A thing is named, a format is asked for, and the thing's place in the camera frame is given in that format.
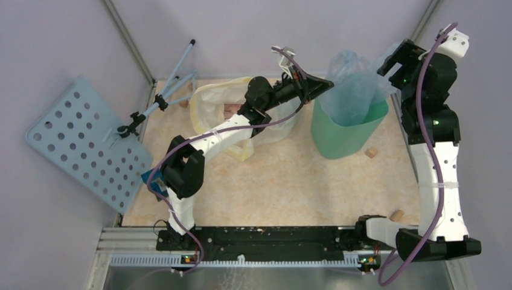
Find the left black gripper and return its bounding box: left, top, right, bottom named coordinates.
left=261, top=63, right=333, bottom=112

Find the light blue plastic bag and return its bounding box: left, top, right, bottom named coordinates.
left=318, top=42, right=400, bottom=127

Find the green plastic trash bin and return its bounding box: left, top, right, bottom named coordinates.
left=310, top=101, right=389, bottom=160

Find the translucent white yellow trash bag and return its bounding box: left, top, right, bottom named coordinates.
left=190, top=77, right=299, bottom=161

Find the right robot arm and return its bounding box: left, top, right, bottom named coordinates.
left=354, top=33, right=482, bottom=262

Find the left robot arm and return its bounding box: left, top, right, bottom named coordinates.
left=159, top=73, right=334, bottom=250

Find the pink bag inside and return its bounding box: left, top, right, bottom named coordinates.
left=223, top=103, right=243, bottom=120

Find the wooden cube block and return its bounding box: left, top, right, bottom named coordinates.
left=365, top=147, right=379, bottom=158

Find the small wooden block near tripod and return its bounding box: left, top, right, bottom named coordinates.
left=179, top=100, right=189, bottom=108

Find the light blue tripod stand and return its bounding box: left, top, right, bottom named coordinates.
left=117, top=39, right=197, bottom=138

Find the blue clamp block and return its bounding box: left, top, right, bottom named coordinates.
left=141, top=169, right=168, bottom=201

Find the light blue perforated board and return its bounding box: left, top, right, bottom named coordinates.
left=26, top=76, right=153, bottom=214

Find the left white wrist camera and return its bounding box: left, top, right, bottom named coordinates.
left=271, top=46, right=295, bottom=77

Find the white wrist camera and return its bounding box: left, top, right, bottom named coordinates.
left=435, top=26, right=469, bottom=62
left=271, top=46, right=295, bottom=77

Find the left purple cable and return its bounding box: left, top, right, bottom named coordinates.
left=146, top=46, right=309, bottom=276

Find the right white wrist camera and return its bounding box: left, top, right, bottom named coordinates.
left=435, top=26, right=469, bottom=62

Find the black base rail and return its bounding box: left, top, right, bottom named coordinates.
left=156, top=226, right=389, bottom=263

